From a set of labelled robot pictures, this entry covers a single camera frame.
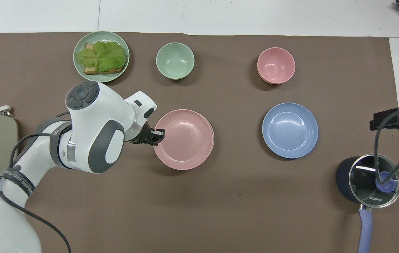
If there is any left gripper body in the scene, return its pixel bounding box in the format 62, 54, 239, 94
128, 122, 153, 145

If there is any pink plate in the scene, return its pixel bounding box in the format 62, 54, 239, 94
153, 109, 215, 171

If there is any green bowl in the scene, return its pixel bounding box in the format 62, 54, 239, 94
156, 43, 195, 80

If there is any toast slice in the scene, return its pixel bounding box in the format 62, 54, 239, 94
83, 43, 127, 75

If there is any green lettuce leaf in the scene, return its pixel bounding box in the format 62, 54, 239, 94
76, 41, 127, 72

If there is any green plate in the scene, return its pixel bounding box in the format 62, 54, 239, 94
73, 31, 130, 83

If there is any blue plate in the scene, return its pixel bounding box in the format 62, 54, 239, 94
262, 102, 319, 159

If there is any pink bowl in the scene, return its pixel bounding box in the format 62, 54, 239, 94
257, 47, 296, 85

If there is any glass lid with blue knob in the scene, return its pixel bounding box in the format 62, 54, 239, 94
348, 154, 399, 209

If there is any black stand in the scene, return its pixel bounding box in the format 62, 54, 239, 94
369, 105, 399, 136

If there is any dark pot with lavender handle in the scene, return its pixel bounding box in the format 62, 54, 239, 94
336, 155, 399, 253

